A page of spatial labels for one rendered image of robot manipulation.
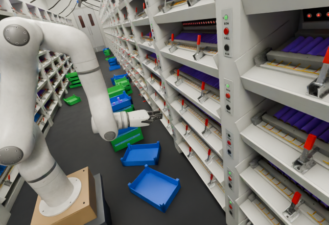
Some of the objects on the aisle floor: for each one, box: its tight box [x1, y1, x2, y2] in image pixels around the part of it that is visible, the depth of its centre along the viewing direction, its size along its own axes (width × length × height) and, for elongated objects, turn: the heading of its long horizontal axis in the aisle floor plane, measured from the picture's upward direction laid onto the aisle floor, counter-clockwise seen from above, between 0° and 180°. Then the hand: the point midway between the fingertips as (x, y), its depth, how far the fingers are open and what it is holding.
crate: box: [128, 164, 181, 213], centre depth 118 cm, size 30×20×8 cm
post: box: [120, 0, 156, 112], centre depth 176 cm, size 20×9×170 cm, turn 131°
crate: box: [111, 133, 143, 152], centre depth 175 cm, size 30×20×8 cm
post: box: [141, 0, 186, 153], centre depth 115 cm, size 20×9×170 cm, turn 131°
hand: (157, 115), depth 89 cm, fingers open, 3 cm apart
